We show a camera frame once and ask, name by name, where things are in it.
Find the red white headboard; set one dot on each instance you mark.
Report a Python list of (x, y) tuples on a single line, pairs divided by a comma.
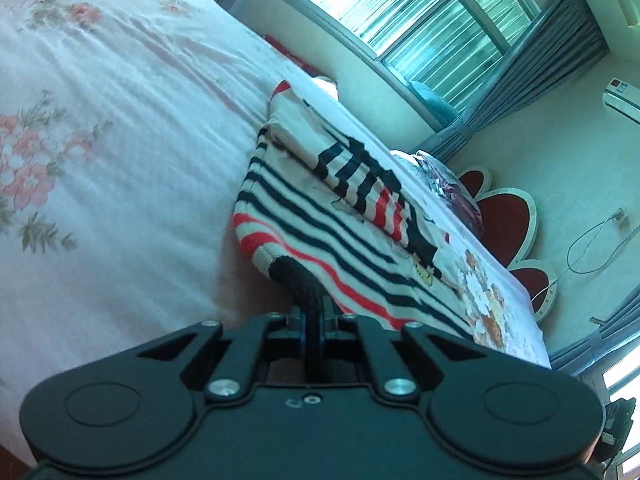
[(510, 225)]

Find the striped knit sweater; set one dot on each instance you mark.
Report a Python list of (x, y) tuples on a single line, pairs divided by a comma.
[(318, 196)]

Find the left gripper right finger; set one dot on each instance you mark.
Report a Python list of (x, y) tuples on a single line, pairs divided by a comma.
[(373, 354)]

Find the blue-grey curtain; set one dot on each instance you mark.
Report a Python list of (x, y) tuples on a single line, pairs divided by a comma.
[(563, 40)]

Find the stack of folded bedding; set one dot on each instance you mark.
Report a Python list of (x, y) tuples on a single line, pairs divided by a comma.
[(439, 179)]

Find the floral bed sheet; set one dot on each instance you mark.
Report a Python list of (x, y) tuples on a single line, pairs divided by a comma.
[(127, 128)]

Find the white wall air conditioner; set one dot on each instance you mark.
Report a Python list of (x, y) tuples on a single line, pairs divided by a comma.
[(623, 98)]

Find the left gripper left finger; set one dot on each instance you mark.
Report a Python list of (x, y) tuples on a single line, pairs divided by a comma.
[(247, 354)]

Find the window with teal frame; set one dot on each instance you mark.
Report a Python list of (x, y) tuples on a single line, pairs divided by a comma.
[(434, 53)]

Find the red pillow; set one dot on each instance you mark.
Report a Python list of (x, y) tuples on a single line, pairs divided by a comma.
[(303, 65)]

